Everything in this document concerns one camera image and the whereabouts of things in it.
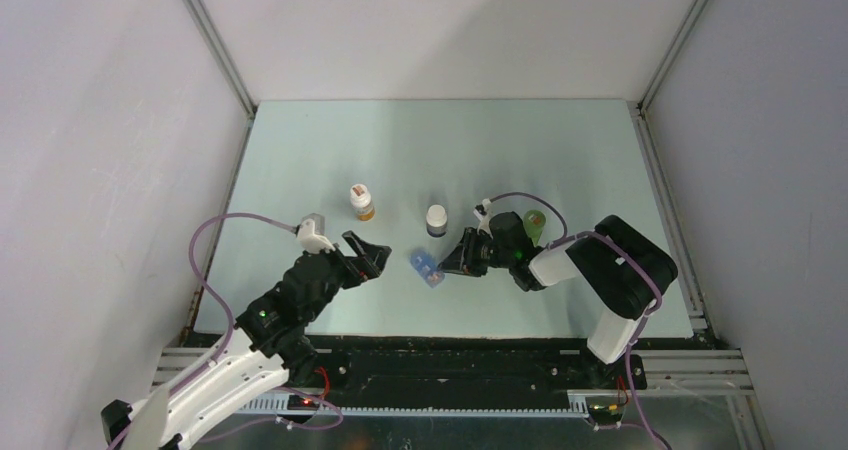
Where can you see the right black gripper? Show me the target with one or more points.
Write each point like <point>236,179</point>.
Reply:
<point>462,258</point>

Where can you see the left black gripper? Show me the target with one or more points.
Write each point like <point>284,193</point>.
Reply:
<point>368,262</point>

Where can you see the blue pill organizer box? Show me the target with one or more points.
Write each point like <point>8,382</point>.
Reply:
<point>426,266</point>

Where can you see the white pill bottle blue label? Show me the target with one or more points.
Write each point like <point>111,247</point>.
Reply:
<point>436,221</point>

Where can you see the white bottle orange label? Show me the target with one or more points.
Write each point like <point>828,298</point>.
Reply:
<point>362,202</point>

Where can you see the green pill bottle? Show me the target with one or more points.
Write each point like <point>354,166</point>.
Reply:
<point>534,222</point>

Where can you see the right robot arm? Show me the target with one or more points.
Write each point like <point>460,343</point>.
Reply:
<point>628,272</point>

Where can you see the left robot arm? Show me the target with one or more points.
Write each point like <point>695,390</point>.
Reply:
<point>266,349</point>

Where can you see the left control board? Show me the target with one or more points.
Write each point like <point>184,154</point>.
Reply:
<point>303,403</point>

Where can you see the control board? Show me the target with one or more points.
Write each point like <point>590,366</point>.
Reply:
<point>608,409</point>
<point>303,403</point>

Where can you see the right control board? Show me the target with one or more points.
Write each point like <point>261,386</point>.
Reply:
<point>608,409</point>

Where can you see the left aluminium frame post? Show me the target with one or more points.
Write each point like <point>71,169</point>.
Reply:
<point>217,47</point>

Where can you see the aluminium frame post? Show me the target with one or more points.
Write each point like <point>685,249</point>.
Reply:
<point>217,47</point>
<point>671,54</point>

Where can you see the right aluminium frame post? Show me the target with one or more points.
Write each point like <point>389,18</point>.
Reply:
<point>671,54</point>

